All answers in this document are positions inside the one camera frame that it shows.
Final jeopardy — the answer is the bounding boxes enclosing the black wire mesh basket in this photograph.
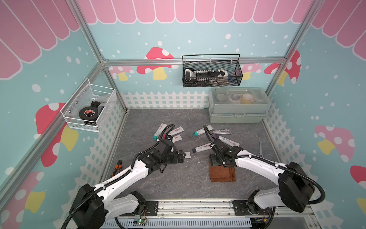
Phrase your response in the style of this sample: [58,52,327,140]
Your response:
[182,54,243,87]

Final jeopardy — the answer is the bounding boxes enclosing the orange black pliers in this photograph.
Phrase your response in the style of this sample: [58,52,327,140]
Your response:
[112,159,123,177]

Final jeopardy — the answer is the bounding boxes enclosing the white R&O purple cap tube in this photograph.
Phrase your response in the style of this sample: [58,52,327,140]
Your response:
[218,136,240,147]

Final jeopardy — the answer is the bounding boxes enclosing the silver purple Protetix toothpaste tube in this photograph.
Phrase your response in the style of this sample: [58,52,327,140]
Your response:
[211,129,232,135]

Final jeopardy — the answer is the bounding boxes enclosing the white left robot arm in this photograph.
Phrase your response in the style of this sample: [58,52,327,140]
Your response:
[62,139,186,229]

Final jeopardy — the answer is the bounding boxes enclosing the small silver wrench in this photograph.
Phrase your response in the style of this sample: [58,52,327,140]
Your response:
[258,140,263,157]

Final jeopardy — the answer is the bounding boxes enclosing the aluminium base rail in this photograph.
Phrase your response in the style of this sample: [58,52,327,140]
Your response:
[102,199,320,229]

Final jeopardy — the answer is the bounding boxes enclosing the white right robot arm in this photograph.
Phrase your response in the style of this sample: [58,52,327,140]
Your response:
[209,146,315,215]

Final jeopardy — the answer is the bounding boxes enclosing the far left green cap tube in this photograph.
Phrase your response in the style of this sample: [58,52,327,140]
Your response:
[153,123,167,140]

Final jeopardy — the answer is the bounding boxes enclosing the white wire basket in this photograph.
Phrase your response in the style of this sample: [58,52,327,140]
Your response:
[60,79,117,133]

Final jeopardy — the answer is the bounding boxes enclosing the white dark cap toothpaste tube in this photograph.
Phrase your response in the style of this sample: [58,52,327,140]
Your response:
[172,135,182,143]

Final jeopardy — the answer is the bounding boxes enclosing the white pink cap toothpaste tube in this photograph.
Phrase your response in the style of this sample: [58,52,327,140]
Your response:
[167,127,184,136]

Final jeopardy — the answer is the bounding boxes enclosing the green plastic storage box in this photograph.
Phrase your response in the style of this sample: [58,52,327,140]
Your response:
[207,88,271,124]

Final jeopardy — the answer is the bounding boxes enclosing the black tape roll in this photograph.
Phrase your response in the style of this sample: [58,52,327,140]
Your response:
[79,106,99,122]

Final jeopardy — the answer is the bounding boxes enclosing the brown cloth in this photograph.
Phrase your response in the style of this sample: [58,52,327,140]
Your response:
[209,165,236,183]

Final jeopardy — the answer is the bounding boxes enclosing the white R&O tube red scribble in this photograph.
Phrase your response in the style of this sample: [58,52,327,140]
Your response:
[192,143,211,153]

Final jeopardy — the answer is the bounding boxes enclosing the white green cap toothpaste tube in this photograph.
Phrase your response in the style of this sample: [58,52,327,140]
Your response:
[194,125,213,136]

